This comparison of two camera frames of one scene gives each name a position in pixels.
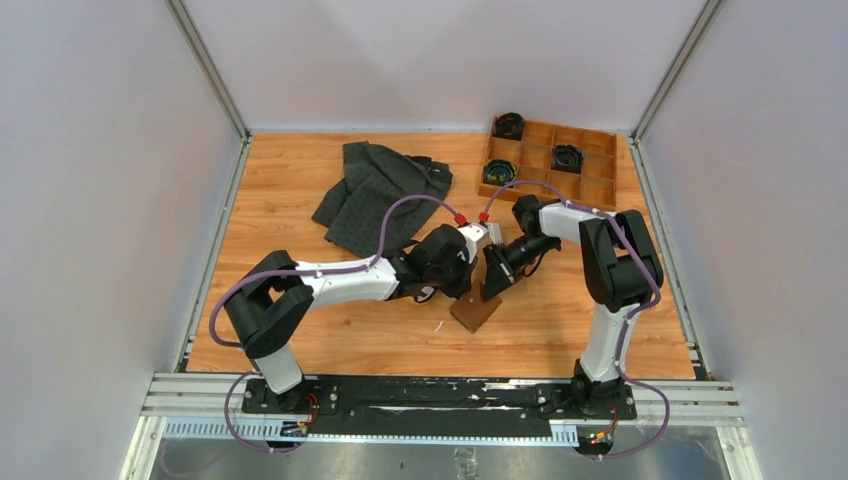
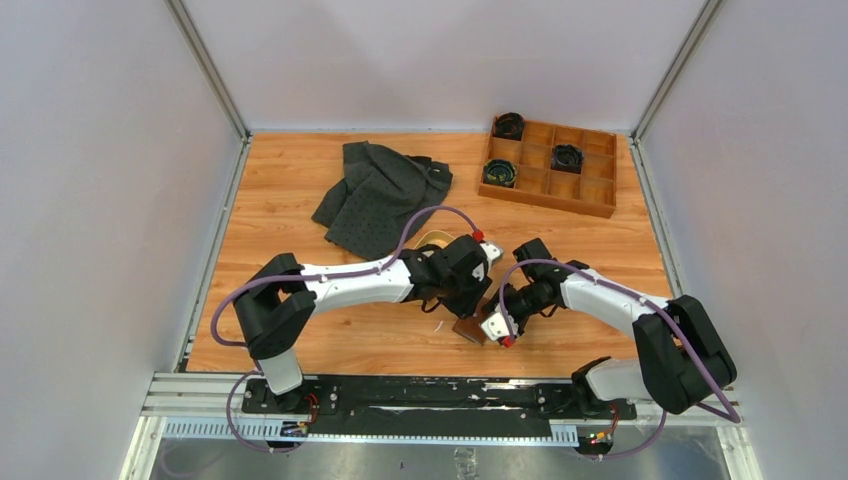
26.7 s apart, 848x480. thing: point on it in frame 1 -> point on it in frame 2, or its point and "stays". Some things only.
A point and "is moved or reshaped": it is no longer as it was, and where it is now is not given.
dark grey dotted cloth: (354, 214) stays
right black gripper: (499, 270) -> (509, 290)
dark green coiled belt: (499, 172) stays
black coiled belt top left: (508, 125) stays
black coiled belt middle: (566, 157) stays
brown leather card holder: (473, 311) is moved or reshaped
